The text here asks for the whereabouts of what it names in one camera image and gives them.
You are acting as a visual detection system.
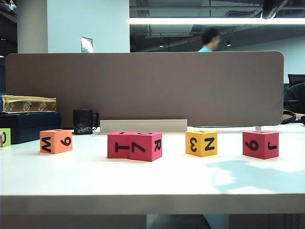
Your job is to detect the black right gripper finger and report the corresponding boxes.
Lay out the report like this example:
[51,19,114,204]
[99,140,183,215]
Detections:
[261,0,289,20]

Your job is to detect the yellow foam block 3 N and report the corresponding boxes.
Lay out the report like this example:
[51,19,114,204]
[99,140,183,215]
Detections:
[185,130,218,158]

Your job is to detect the red foam block 7 R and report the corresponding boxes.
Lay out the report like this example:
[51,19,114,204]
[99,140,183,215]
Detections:
[129,131,163,163]

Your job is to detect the red foam block letter T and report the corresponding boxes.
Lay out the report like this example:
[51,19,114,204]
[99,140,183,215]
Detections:
[107,131,138,159]

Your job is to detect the orange foam block M 6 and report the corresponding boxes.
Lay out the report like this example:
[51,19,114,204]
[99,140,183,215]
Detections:
[40,129,73,155]

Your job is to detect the person in cyan shirt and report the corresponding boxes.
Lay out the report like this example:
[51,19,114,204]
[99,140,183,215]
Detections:
[198,27,221,52]

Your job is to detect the person in dark green jacket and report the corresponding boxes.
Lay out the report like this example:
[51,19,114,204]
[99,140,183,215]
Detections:
[283,82,305,113]

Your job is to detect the brown desk divider panel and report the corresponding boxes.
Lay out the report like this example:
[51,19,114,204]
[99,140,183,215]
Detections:
[5,51,285,127]

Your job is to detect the red foam block 6 J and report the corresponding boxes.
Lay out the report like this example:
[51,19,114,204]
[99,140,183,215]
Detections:
[242,130,279,159]

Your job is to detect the black mug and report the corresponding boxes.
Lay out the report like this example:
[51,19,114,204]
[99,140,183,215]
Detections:
[72,109,100,135]

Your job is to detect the yellow ornate box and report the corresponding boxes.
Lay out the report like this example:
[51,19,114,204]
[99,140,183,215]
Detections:
[0,94,58,114]

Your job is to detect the dark blue box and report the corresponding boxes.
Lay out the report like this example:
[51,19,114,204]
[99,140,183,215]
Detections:
[0,111,62,145]

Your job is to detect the green foam block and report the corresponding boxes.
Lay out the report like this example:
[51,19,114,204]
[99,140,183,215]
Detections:
[0,128,12,147]

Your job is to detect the silver wall sign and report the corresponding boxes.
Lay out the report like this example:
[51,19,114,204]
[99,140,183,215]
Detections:
[80,36,93,53]

